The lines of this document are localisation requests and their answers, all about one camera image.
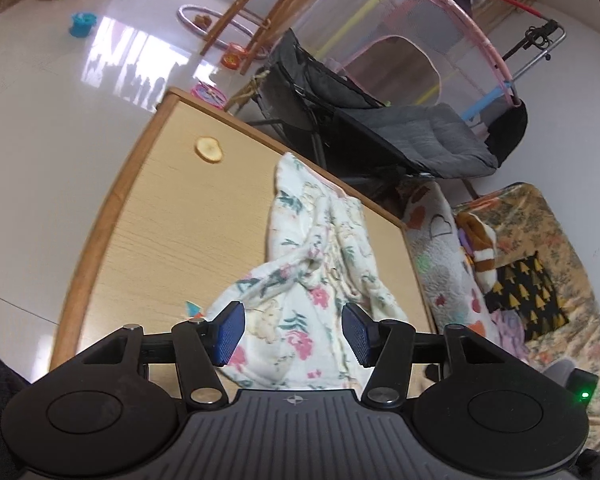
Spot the grey folding lounge chair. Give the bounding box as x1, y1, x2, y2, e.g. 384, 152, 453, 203
240, 27, 501, 200

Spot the blue toy bucket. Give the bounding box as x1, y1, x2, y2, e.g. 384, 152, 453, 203
69, 12, 97, 39

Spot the round wooden slice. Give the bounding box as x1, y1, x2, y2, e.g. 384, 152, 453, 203
194, 136, 225, 165

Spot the pink toy bucket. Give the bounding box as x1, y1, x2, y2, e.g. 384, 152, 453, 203
190, 81, 227, 110

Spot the wooden bar stool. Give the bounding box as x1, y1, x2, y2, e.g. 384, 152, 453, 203
199, 0, 333, 77

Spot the person's dark clothing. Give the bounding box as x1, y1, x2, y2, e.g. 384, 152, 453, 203
0, 339, 33, 480

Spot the braided rope tassel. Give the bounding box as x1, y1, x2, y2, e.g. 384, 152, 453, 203
224, 66, 272, 112

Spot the red pole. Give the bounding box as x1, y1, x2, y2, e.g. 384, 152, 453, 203
472, 0, 552, 20

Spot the black hanging garment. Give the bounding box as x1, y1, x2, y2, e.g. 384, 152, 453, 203
484, 99, 529, 170

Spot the lavender cloth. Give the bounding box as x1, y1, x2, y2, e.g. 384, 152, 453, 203
494, 310, 533, 358

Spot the pink netted playpen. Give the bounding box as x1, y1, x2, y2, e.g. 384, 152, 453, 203
300, 0, 520, 126

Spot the white hula hoop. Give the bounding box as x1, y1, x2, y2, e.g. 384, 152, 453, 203
178, 3, 253, 52

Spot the brown white plush toy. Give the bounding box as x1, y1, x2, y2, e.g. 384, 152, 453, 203
454, 210, 499, 292

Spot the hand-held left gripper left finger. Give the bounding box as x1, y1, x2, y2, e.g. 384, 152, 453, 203
79, 301, 246, 409

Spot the white floral baby shirt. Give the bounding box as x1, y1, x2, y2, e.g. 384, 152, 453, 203
207, 152, 407, 392

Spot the orange round toy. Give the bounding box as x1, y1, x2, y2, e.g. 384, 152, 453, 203
221, 43, 247, 69

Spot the heart-print quilted blanket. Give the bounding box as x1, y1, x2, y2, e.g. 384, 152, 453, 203
396, 180, 498, 343

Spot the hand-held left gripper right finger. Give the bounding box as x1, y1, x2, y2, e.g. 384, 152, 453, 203
341, 302, 512, 409

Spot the black tree-print pillow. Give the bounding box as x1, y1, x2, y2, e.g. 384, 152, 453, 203
482, 251, 572, 342

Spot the metal frame with black handle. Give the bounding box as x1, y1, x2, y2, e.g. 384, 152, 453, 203
501, 19, 567, 87

